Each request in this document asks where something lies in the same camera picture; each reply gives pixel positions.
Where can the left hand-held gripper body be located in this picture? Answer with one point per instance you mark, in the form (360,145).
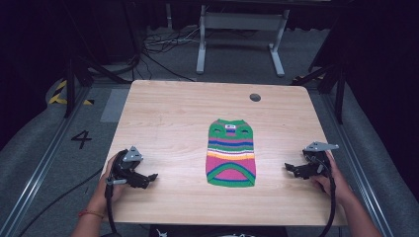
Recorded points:
(123,168)

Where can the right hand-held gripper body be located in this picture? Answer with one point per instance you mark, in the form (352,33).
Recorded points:
(318,161)

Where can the person's right hand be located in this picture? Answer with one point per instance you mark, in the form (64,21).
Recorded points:
(336,184)

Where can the person's left hand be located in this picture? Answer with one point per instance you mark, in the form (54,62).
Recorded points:
(105,194)

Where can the striped knitted pet sweater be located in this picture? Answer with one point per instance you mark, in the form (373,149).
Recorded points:
(230,154)

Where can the black metal stand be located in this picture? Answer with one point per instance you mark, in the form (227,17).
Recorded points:
(69,85)
(339,89)

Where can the grey round table grommet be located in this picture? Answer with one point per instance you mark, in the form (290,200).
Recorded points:
(255,97)

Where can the yellow black hazard tape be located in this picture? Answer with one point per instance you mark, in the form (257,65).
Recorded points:
(57,95)

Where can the aluminium floor rail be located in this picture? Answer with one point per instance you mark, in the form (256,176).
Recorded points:
(359,171)
(36,174)

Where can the white metal desk frame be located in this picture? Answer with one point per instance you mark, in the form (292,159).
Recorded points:
(242,21)

